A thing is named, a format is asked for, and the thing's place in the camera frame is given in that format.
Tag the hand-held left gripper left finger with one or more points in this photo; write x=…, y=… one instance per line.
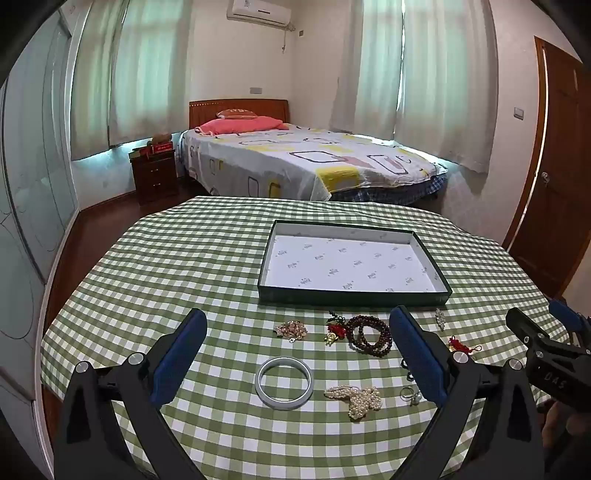
x=178, y=355

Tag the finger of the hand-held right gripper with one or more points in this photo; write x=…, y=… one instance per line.
x=565, y=314
x=519, y=321

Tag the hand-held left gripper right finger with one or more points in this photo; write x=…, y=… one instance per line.
x=418, y=355

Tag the silver pearl earring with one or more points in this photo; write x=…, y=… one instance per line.
x=406, y=393

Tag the white jade bangle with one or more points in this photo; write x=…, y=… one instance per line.
x=282, y=405

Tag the green tray with white lining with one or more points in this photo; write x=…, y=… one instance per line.
x=346, y=263

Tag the person's right hand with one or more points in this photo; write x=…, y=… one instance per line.
x=556, y=429

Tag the small red knot gold charm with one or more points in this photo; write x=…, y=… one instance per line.
x=457, y=344

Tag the rhinestone brooch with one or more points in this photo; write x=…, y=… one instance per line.
x=440, y=318

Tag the red knot charm with black tassel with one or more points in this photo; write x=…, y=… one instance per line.
x=336, y=330

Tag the green checked tablecloth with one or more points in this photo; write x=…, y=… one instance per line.
x=184, y=258

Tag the brown wooden door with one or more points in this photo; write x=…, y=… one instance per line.
x=554, y=184

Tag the blue checked bed skirt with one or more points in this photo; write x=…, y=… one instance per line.
x=392, y=191

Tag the dark wooden nightstand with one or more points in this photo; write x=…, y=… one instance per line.
x=154, y=177

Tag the red box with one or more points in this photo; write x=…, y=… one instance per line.
x=161, y=148

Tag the glass door wardrobe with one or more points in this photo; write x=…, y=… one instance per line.
x=27, y=184

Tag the bed with patterned cover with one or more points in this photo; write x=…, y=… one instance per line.
x=295, y=157

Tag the pink pillow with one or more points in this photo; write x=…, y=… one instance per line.
x=235, y=125

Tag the white sheer curtain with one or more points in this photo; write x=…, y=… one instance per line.
x=448, y=92
x=374, y=69
x=152, y=74
x=92, y=92

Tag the orange cushion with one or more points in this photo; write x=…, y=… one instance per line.
x=236, y=114

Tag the wooden headboard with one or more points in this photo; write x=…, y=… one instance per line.
x=207, y=107

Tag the white air conditioner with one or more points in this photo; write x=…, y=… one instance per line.
x=258, y=11

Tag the wall light switch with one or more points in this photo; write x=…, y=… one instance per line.
x=519, y=112

